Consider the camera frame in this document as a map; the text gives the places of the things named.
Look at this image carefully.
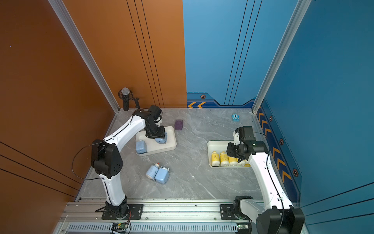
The blue sharpener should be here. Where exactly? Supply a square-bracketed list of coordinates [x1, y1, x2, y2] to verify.
[154, 132, 168, 144]
[135, 140, 148, 155]
[155, 167, 169, 184]
[146, 163, 160, 180]

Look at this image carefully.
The white storage tray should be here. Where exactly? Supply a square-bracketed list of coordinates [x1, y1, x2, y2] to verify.
[135, 126, 177, 156]
[207, 141, 248, 169]

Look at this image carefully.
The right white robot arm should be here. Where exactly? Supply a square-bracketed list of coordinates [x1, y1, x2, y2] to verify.
[227, 141, 305, 234]

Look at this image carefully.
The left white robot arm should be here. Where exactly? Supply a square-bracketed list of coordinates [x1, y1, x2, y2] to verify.
[91, 105, 167, 219]

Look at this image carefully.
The purple cube toy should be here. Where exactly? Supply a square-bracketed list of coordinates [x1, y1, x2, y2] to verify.
[174, 120, 184, 131]

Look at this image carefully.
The black mini tripod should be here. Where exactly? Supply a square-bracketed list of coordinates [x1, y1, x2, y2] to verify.
[132, 97, 141, 109]

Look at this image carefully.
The small teal robot toy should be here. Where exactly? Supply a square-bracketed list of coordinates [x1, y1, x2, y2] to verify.
[232, 114, 240, 122]

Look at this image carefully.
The black microphone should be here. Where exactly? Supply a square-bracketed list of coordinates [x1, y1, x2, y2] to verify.
[118, 87, 133, 111]

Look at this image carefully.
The right green circuit board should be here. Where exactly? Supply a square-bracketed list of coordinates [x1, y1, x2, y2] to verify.
[237, 223, 252, 234]

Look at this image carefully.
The green circuit board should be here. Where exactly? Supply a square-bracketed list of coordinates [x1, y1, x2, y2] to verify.
[111, 222, 130, 234]
[237, 223, 252, 234]

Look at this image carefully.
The left green circuit board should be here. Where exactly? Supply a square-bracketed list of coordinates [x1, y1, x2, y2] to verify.
[111, 222, 130, 234]

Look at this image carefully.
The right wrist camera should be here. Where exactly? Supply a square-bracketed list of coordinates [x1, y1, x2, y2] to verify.
[233, 126, 256, 145]

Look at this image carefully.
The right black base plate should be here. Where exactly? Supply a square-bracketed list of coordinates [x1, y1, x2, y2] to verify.
[219, 204, 242, 220]

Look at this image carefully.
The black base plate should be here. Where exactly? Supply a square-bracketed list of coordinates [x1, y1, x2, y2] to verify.
[100, 204, 144, 221]
[219, 204, 242, 220]

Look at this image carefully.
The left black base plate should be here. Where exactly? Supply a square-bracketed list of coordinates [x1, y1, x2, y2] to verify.
[100, 204, 144, 221]

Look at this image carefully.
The aluminium rail frame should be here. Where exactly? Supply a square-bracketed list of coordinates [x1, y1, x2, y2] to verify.
[52, 197, 310, 234]

